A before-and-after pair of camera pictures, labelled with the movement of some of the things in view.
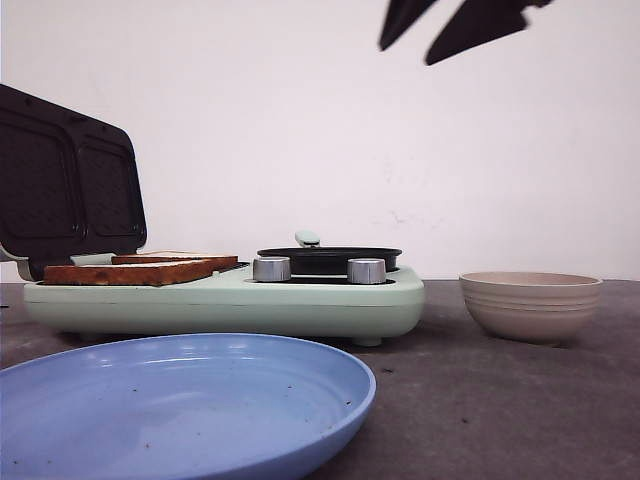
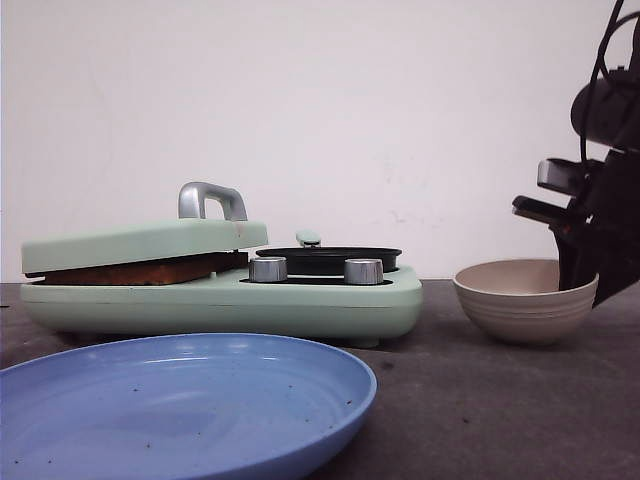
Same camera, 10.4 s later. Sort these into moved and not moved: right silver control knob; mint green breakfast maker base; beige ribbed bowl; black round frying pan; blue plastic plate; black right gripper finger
Moved: black right gripper finger; beige ribbed bowl
Not moved: blue plastic plate; mint green breakfast maker base; black round frying pan; right silver control knob
